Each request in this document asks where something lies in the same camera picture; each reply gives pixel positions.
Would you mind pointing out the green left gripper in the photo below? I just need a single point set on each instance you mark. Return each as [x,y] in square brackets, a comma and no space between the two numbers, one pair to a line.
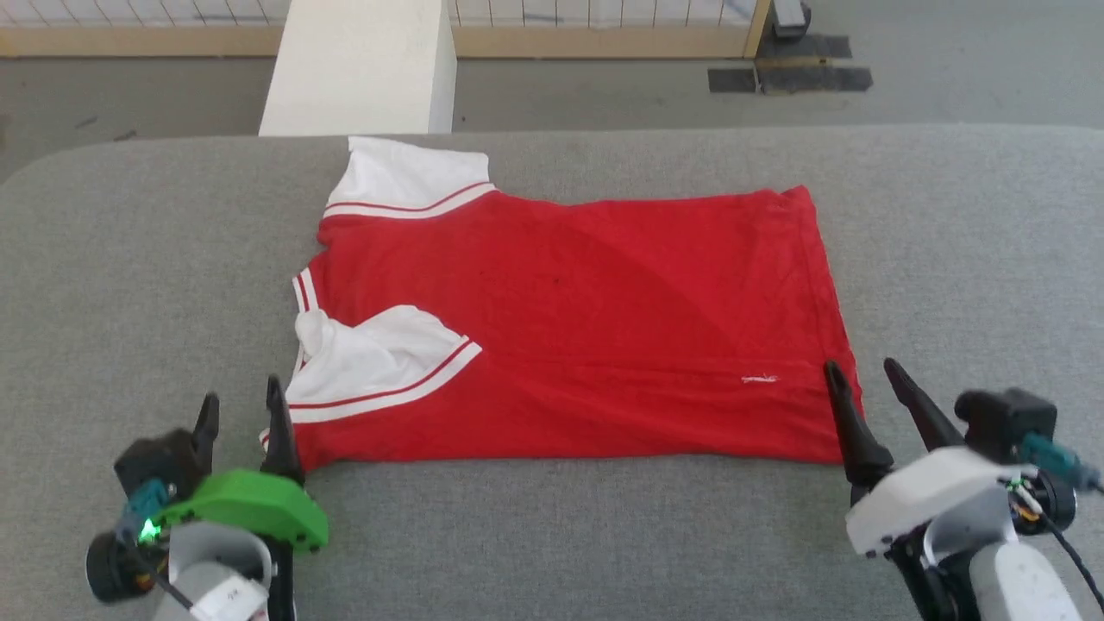
[259,509]

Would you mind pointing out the grey stand foot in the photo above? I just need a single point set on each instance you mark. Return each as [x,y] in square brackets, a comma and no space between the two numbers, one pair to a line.
[791,17]

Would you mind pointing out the white rectangular block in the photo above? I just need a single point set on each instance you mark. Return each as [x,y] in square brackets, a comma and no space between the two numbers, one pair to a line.
[362,69]

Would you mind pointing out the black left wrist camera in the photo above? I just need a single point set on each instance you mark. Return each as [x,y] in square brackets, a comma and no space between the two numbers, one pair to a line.
[159,461]

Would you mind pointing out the red and white shirt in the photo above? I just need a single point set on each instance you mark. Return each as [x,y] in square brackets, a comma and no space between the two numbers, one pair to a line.
[604,328]

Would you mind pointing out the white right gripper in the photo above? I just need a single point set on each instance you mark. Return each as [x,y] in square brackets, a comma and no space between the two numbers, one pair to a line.
[923,492]

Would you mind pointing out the long black floor tape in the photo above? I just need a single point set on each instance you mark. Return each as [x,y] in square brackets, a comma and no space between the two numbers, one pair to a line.
[815,78]

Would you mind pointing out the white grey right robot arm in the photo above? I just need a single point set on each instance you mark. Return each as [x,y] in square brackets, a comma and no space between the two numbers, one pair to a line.
[1018,578]

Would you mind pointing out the wooden panel edge post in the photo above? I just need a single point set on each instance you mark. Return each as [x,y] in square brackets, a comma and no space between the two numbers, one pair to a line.
[757,26]

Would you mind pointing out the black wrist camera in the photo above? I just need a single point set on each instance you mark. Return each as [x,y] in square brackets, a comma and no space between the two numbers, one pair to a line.
[1005,423]
[159,461]

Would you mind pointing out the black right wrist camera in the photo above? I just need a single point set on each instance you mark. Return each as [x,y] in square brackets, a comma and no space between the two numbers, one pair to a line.
[1005,423]

